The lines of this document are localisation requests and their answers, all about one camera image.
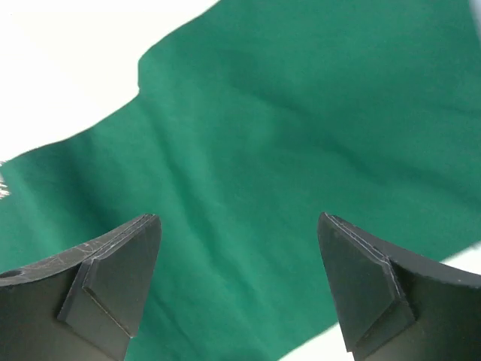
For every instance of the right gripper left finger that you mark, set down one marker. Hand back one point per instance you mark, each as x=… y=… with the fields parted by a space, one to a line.
x=85 y=303

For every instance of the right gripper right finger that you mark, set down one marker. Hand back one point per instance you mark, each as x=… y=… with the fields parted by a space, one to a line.
x=394 y=304

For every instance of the green surgical drape cloth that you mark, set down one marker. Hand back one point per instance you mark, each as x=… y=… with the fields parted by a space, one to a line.
x=252 y=120

